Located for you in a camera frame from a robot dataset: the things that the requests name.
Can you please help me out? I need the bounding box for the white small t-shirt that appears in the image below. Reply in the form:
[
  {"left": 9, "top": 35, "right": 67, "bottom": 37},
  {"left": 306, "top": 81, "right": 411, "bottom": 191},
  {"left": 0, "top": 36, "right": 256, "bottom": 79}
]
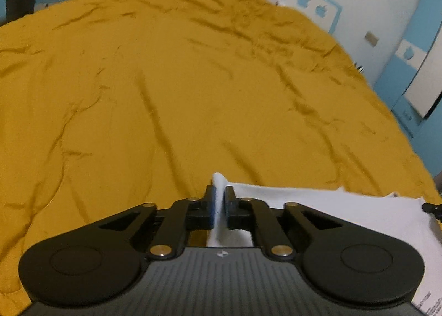
[{"left": 207, "top": 173, "right": 441, "bottom": 315}]

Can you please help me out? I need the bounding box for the blue white wardrobe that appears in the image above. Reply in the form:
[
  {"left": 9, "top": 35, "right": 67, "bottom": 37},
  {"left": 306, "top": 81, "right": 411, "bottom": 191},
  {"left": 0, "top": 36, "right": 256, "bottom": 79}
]
[{"left": 374, "top": 0, "right": 441, "bottom": 177}]

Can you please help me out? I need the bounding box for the mustard yellow bedspread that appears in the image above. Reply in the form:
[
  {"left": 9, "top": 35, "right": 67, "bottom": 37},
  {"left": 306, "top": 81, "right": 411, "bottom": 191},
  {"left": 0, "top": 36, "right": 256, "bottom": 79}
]
[{"left": 1, "top": 0, "right": 441, "bottom": 315}]

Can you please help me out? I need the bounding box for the beige wall switch plate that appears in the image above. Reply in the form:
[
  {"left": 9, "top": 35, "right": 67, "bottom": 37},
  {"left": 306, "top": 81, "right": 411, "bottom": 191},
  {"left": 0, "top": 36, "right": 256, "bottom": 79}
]
[{"left": 364, "top": 31, "right": 379, "bottom": 47}]

